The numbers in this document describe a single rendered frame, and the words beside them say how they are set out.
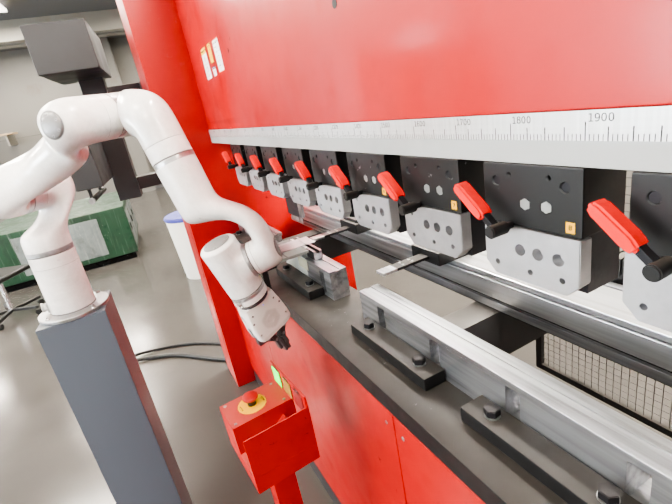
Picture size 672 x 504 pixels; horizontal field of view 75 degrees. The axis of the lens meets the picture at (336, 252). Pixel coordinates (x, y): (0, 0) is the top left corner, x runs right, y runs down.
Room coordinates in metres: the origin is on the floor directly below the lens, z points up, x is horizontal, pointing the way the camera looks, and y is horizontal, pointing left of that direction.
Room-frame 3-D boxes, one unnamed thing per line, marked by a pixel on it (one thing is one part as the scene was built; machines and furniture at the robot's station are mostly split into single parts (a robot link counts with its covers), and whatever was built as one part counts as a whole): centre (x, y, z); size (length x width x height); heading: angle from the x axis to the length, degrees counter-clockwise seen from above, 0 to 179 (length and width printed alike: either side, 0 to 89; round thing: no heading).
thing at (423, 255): (1.11, -0.22, 1.01); 0.26 x 0.12 x 0.05; 114
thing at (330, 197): (1.10, -0.04, 1.26); 0.15 x 0.09 x 0.17; 24
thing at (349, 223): (1.51, -0.04, 1.01); 0.26 x 0.12 x 0.05; 114
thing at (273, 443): (0.87, 0.24, 0.75); 0.20 x 0.16 x 0.18; 28
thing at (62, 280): (1.21, 0.80, 1.09); 0.19 x 0.19 x 0.18
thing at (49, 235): (1.24, 0.78, 1.30); 0.19 x 0.12 x 0.24; 153
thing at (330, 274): (1.39, 0.09, 0.92); 0.39 x 0.06 x 0.10; 24
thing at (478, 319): (1.05, -0.49, 0.81); 0.64 x 0.08 x 0.14; 114
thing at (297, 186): (1.28, 0.04, 1.26); 0.15 x 0.09 x 0.17; 24
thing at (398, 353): (0.87, -0.09, 0.89); 0.30 x 0.05 x 0.03; 24
